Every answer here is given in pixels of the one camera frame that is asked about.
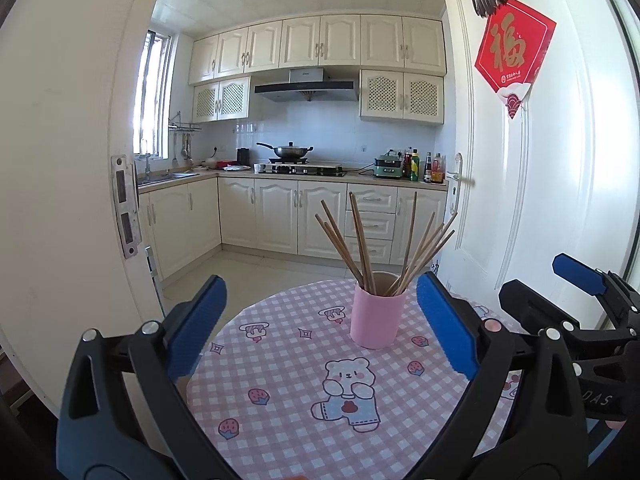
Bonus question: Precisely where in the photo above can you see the black gas stove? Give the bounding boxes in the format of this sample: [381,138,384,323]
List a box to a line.
[265,162,346,177]

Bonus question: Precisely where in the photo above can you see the wok on stove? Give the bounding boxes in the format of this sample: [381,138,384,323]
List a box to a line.
[257,142,314,162]

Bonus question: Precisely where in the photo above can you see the kitchen window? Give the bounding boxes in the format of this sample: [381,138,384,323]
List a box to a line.
[132,29,172,158]

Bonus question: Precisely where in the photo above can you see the cream cabinets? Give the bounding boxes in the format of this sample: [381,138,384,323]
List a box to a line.
[139,172,446,281]
[189,13,446,125]

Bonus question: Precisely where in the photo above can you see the door frame strike plate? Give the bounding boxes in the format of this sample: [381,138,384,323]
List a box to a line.
[111,155,142,259]

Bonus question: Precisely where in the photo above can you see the kitchen faucet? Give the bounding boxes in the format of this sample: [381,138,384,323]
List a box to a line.
[143,153,152,183]

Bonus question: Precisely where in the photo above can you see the pink chopstick holder cup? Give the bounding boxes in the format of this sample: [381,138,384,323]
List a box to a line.
[349,271,407,350]

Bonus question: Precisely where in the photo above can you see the green bottle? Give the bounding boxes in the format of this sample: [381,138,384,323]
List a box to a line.
[410,150,420,182]

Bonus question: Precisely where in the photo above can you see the red fu door decoration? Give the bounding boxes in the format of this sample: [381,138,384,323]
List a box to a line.
[474,0,556,119]

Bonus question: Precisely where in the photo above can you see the black range hood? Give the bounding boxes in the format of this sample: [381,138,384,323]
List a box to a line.
[254,67,358,102]

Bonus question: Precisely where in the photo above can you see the cream lower cabinets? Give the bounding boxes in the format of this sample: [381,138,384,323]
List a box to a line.
[139,172,446,281]

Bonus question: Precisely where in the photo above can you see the silver door handle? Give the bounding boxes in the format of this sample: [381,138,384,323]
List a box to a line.
[446,152,475,214]

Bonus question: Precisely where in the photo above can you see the person right hand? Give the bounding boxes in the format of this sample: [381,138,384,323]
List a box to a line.
[605,420,626,430]

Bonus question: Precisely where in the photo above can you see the black kettle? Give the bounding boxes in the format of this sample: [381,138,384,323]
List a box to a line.
[236,148,252,166]

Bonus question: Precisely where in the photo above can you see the dark sauce bottle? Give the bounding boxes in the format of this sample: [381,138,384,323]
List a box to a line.
[423,152,432,183]

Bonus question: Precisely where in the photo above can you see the white kitchen door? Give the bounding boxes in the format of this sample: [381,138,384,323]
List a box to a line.
[438,0,639,328]

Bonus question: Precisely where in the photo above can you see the pink checkered tablecloth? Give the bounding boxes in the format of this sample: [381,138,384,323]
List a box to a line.
[186,280,468,479]

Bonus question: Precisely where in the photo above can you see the green electric cooker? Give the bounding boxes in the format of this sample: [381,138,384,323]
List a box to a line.
[374,150,404,179]

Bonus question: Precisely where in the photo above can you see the wooden chopstick in cup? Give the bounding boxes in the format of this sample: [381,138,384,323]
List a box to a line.
[388,230,456,296]
[320,200,364,286]
[394,214,435,295]
[314,214,364,286]

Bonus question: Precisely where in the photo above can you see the cream upper cabinets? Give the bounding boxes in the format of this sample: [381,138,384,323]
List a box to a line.
[189,13,446,125]

